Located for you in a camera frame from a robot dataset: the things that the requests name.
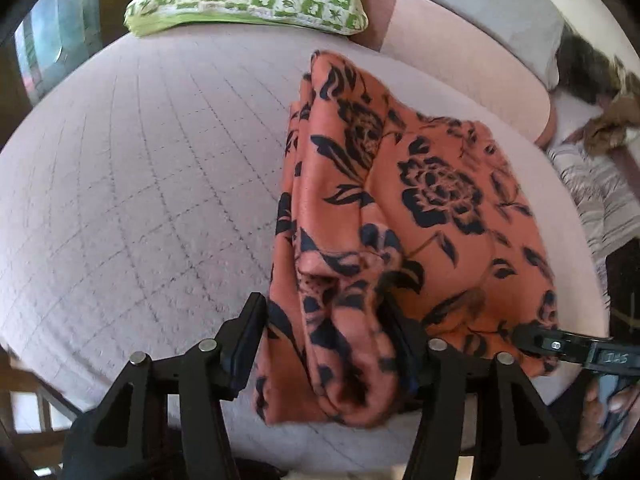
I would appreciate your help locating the wooden furniture frame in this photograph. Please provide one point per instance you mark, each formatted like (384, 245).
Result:
(35, 410)

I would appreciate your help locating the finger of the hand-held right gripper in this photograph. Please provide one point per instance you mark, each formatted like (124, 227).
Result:
(550, 345)

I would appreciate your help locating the person's right hand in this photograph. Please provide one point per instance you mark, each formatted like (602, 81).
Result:
(592, 420)

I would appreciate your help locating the window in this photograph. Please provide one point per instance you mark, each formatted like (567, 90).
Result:
(55, 35)

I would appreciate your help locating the orange floral cloth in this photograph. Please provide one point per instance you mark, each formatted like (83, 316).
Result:
(415, 135)

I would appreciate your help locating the white quilted bed cover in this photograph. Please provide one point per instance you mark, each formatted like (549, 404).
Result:
(125, 185)

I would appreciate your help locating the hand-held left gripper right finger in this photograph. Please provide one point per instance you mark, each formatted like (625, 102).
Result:
(411, 347)

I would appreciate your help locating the grey pillow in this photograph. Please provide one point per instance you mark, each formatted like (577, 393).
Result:
(490, 15)

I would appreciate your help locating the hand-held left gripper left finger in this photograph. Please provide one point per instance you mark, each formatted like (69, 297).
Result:
(245, 355)

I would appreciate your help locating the pink bolster pillow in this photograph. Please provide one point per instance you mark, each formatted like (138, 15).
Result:
(450, 60)

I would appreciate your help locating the brown furry item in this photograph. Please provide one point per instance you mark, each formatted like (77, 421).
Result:
(590, 70)

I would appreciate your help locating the striped cloth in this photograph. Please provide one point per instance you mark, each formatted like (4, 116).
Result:
(595, 195)

